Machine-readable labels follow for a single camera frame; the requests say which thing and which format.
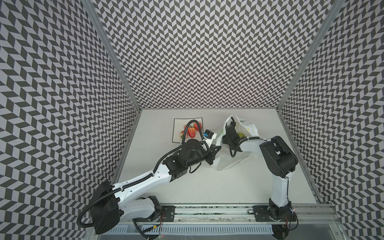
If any white plastic bag lemon print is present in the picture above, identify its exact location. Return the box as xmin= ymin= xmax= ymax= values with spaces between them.
xmin=212 ymin=115 xmax=265 ymax=171

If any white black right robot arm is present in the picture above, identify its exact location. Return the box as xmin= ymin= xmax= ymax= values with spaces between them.
xmin=223 ymin=117 xmax=298 ymax=222

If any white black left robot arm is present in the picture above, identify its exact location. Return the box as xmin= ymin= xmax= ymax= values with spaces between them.
xmin=87 ymin=140 xmax=221 ymax=235

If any white square plate black rim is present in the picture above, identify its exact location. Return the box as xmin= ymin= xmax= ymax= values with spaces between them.
xmin=172 ymin=118 xmax=202 ymax=144

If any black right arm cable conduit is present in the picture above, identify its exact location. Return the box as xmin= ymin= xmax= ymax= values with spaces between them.
xmin=228 ymin=116 xmax=269 ymax=158

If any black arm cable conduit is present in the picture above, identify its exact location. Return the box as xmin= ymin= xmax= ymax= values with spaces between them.
xmin=228 ymin=116 xmax=269 ymax=158
xmin=76 ymin=119 xmax=211 ymax=228

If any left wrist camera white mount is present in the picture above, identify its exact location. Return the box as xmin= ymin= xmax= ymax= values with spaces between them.
xmin=203 ymin=130 xmax=217 ymax=145

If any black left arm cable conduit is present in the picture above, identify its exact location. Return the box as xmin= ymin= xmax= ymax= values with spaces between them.
xmin=76 ymin=119 xmax=211 ymax=228

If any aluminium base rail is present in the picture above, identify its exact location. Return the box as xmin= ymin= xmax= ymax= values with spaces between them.
xmin=89 ymin=203 xmax=340 ymax=226

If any aluminium corner post right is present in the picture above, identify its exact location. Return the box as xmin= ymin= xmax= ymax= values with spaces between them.
xmin=277 ymin=0 xmax=345 ymax=113

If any aluminium corner post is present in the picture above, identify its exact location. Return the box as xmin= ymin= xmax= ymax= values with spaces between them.
xmin=277 ymin=0 xmax=345 ymax=113
xmin=82 ymin=0 xmax=141 ymax=112

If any aluminium corner post left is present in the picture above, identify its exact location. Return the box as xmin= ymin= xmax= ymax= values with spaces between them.
xmin=82 ymin=0 xmax=141 ymax=112

